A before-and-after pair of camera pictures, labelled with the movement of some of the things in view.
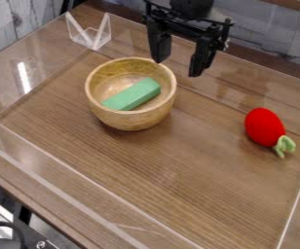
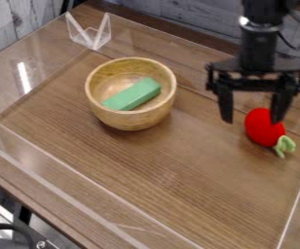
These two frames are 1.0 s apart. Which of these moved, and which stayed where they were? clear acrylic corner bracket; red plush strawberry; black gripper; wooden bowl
Moved: black gripper
Stayed: wooden bowl; red plush strawberry; clear acrylic corner bracket
